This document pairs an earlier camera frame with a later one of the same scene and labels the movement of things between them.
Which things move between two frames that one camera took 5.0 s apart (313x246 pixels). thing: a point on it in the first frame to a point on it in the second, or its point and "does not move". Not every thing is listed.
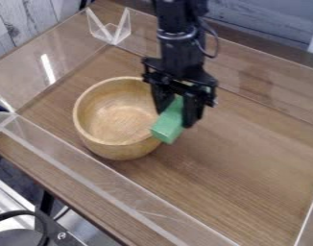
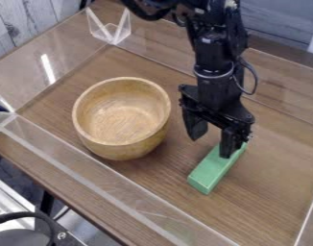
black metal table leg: [48, 204] does not move
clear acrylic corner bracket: [112, 34] does not move
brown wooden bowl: [113, 113] does not move
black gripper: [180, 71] to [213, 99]
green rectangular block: [169, 125] to [216, 168]
